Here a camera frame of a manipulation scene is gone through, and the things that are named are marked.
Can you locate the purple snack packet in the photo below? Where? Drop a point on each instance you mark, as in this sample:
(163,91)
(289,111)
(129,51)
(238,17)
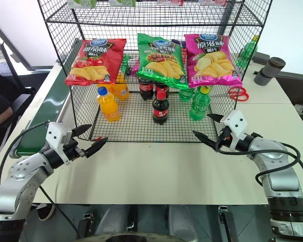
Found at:
(179,45)

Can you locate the pink white packet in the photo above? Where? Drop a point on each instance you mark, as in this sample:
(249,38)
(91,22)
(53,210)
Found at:
(170,2)

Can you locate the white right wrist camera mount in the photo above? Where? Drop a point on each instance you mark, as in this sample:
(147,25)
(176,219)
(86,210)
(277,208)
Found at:
(236,121)

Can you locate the green white carton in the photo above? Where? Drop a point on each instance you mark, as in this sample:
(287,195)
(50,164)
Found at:
(123,2)
(81,3)

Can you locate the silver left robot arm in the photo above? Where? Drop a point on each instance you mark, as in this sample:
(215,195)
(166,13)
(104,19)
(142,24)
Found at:
(22,174)

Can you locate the grey cylindrical flask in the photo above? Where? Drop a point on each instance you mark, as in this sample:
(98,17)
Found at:
(269,71)

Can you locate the cola bottle red label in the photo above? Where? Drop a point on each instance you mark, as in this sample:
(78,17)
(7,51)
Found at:
(146,89)
(162,88)

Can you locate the black shoe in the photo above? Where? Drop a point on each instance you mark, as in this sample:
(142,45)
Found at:
(46,211)

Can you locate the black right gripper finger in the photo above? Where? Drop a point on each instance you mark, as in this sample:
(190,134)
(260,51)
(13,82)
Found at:
(217,117)
(208,140)

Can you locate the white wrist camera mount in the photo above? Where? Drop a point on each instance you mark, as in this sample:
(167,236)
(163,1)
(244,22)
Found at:
(236,121)
(56,133)

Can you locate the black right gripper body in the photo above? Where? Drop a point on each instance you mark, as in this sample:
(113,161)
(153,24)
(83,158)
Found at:
(225,141)

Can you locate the green soda bottle yellow cap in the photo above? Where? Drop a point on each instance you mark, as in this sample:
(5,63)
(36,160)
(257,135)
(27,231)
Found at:
(200,106)
(246,54)

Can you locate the orange soda bottle blue cap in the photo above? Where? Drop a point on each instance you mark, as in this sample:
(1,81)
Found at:
(108,106)

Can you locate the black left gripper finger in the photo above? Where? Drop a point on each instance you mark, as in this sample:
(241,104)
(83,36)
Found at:
(80,130)
(96,147)

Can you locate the magenta potato chips bag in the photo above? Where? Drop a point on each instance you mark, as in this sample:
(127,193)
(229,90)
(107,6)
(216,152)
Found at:
(212,60)

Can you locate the green conveyor belt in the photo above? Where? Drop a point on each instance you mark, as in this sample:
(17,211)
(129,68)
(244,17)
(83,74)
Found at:
(53,95)

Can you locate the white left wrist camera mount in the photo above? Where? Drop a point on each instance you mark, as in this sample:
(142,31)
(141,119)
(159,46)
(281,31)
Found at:
(56,133)

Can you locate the red potato chips bag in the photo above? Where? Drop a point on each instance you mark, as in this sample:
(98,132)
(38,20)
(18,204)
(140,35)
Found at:
(96,60)

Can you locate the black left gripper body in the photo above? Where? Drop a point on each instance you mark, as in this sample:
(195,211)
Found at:
(72,149)

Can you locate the green potato chips bag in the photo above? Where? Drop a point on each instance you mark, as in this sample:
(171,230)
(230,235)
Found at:
(161,63)

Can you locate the pink snack packet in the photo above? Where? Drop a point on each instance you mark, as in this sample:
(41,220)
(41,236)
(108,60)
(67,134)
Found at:
(136,66)

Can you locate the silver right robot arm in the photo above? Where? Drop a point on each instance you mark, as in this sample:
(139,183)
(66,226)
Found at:
(280,166)

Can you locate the cola bottle red cap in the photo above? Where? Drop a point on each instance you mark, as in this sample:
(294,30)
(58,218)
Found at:
(160,108)

